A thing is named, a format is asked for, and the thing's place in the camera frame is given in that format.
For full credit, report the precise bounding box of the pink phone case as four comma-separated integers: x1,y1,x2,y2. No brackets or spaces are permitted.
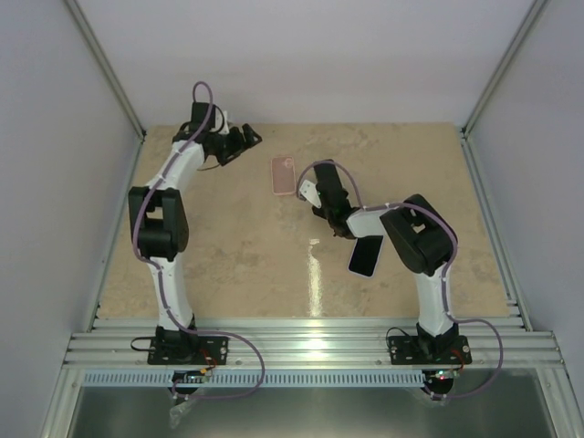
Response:
271,156,296,195

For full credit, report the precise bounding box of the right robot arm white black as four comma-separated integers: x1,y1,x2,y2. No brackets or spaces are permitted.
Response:
297,160,459,364

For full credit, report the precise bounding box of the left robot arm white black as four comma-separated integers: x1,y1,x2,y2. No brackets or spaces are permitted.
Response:
128,102,262,370

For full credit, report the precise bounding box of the black phone in lilac case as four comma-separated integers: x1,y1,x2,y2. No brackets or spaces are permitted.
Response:
348,235,383,278

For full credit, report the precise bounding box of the right controller board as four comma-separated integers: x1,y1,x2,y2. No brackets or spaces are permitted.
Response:
429,369,460,381

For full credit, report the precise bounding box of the controller board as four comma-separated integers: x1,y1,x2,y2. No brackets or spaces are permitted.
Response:
429,369,460,381
172,368,214,384

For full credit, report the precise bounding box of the left controller board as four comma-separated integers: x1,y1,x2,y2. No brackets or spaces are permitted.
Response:
172,368,214,384

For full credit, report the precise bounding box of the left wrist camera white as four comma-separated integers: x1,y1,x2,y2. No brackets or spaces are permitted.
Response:
214,109,230,135

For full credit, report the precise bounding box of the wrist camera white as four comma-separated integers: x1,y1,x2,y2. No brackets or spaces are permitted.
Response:
214,109,230,135
298,180,322,209

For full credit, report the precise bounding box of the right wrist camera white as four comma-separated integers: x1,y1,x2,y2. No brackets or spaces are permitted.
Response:
298,180,322,209

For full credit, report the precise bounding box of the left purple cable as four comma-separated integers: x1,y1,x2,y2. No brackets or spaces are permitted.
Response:
131,80,267,402

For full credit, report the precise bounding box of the purple cable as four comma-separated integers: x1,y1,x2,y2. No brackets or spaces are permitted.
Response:
297,159,505,402
131,80,267,402

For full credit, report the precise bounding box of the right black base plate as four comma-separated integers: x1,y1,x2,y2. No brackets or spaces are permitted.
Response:
387,335,473,366

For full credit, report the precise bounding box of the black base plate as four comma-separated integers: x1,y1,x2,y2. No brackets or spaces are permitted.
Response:
147,336,228,366
387,335,473,366

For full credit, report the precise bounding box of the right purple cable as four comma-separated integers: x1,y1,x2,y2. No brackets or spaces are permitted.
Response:
297,159,505,402

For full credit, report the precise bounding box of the grey slotted cable duct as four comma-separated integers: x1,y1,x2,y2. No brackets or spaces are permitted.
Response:
83,370,425,389

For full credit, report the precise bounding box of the left aluminium corner post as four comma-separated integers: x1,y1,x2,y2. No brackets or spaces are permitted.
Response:
63,0,146,141

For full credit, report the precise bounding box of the aluminium corner post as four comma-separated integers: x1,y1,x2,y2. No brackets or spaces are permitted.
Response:
460,0,550,141
63,0,146,141

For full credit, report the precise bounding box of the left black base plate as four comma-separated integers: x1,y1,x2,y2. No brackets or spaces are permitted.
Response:
147,336,228,366

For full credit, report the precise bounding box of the aluminium rail frame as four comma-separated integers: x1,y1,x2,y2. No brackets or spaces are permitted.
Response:
45,123,583,437

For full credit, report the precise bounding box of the right aluminium corner post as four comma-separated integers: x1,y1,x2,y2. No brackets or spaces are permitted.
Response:
460,0,550,141

